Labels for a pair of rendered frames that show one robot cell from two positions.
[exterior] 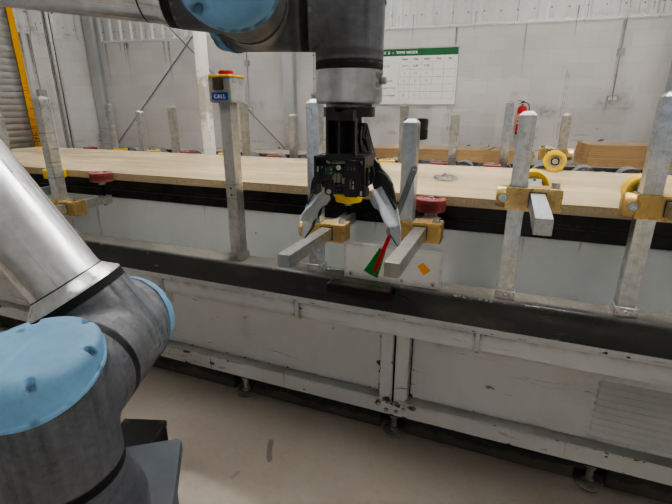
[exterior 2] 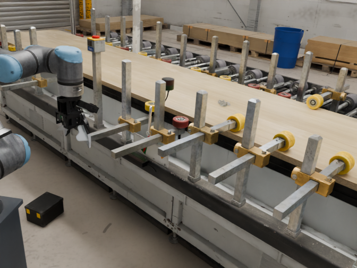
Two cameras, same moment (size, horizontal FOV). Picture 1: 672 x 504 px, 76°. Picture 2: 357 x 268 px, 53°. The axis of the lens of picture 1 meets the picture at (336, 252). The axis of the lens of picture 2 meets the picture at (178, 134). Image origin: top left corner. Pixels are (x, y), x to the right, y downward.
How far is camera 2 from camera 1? 1.02 m
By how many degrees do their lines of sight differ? 20
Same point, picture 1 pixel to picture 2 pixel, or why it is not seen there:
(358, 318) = (141, 172)
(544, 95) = not seen: outside the picture
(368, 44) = (68, 78)
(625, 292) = (236, 193)
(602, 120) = not seen: outside the picture
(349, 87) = (62, 91)
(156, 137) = (157, 7)
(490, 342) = (190, 201)
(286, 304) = not seen: hidden behind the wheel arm
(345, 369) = (154, 198)
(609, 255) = (265, 172)
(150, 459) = (9, 202)
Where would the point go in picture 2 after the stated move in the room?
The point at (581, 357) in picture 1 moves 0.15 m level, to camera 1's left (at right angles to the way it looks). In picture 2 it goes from (224, 221) to (193, 212)
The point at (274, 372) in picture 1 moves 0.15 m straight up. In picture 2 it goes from (123, 189) to (123, 171)
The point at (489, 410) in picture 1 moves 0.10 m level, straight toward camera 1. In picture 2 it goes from (215, 242) to (203, 250)
